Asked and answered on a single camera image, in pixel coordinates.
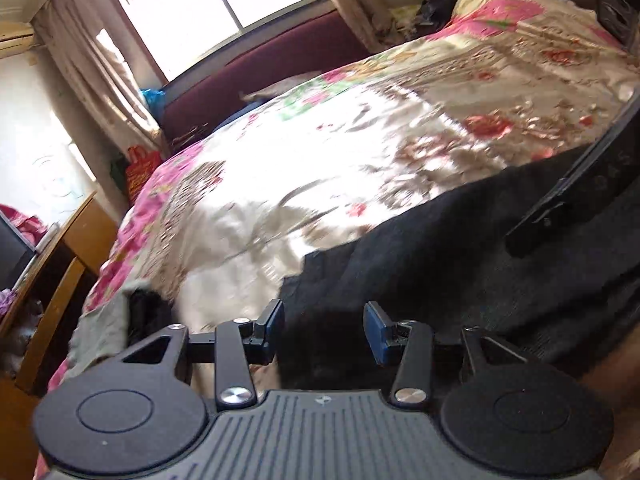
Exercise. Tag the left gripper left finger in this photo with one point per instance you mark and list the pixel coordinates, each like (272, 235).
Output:
(143, 409)

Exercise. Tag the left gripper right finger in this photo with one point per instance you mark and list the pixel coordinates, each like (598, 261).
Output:
(496, 405)

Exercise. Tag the black knit pants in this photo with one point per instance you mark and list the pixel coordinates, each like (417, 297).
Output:
(573, 303)

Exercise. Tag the wooden desk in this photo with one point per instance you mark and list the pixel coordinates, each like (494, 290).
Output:
(59, 281)

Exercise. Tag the floral satin bedspread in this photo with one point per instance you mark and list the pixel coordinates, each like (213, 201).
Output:
(220, 226)

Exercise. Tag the black bag on nightstand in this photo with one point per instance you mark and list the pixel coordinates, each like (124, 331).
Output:
(434, 15)

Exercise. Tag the red shopping bag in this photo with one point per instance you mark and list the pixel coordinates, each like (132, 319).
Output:
(142, 164)

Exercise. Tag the blue plastic bag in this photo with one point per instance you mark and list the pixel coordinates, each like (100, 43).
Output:
(155, 101)

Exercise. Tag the left beige curtain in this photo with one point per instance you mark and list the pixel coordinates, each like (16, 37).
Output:
(96, 70)

